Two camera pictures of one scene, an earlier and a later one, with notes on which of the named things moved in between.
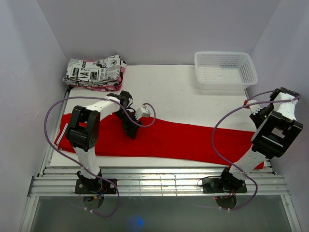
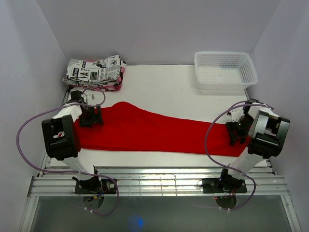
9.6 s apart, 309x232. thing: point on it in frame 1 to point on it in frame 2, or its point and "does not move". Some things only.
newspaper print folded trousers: (105, 70) does not move
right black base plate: (220, 185) does not move
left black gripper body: (127, 123) to (89, 117)
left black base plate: (99, 186) does not move
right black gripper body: (262, 114) to (241, 128)
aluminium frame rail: (51, 181) does not move
